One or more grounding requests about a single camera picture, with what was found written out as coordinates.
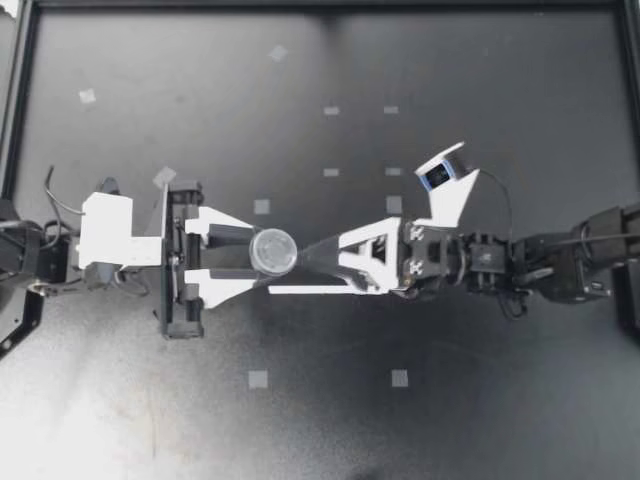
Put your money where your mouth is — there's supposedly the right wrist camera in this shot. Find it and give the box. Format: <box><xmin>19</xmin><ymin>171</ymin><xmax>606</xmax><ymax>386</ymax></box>
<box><xmin>413</xmin><ymin>141</ymin><xmax>483</xmax><ymax>229</ymax></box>

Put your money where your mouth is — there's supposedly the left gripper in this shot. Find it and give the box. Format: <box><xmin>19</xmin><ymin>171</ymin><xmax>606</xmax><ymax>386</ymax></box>
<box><xmin>152</xmin><ymin>178</ymin><xmax>262</xmax><ymax>341</ymax></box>

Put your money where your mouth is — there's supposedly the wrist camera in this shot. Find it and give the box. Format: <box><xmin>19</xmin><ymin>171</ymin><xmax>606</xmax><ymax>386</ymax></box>
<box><xmin>77</xmin><ymin>191</ymin><xmax>167</xmax><ymax>269</ymax></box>
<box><xmin>413</xmin><ymin>141</ymin><xmax>483</xmax><ymax>229</ymax></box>

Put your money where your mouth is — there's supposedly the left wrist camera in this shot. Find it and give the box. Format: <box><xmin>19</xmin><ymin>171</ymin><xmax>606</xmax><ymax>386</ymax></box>
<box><xmin>77</xmin><ymin>191</ymin><xmax>167</xmax><ymax>269</ymax></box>

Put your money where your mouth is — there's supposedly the small clear plastic cup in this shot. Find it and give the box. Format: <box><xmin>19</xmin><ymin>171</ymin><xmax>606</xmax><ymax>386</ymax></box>
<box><xmin>247</xmin><ymin>227</ymin><xmax>300</xmax><ymax>276</ymax></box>

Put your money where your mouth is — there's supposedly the thin black camera cable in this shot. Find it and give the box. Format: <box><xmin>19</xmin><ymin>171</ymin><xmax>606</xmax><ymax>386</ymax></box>
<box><xmin>477</xmin><ymin>168</ymin><xmax>516</xmax><ymax>242</ymax></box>

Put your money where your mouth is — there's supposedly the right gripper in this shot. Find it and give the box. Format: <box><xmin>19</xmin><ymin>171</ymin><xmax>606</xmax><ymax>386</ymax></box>
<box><xmin>253</xmin><ymin>215</ymin><xmax>469</xmax><ymax>302</ymax></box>

